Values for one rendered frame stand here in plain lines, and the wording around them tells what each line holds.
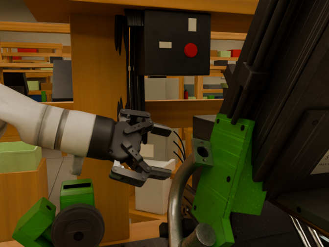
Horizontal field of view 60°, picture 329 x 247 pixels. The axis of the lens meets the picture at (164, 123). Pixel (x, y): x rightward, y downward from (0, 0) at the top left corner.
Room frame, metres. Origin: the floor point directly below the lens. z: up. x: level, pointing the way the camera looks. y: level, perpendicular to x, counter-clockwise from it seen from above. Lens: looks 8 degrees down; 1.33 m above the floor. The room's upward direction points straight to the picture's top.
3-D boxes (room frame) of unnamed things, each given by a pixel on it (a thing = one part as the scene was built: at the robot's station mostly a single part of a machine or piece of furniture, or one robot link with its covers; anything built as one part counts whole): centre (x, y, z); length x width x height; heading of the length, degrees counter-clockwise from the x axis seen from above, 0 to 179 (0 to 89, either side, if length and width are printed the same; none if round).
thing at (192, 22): (0.76, -0.02, 1.42); 0.17 x 0.12 x 0.15; 107
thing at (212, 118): (0.76, -0.25, 1.07); 0.30 x 0.18 x 0.34; 107
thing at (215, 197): (0.51, -0.13, 1.17); 0.13 x 0.12 x 0.20; 107
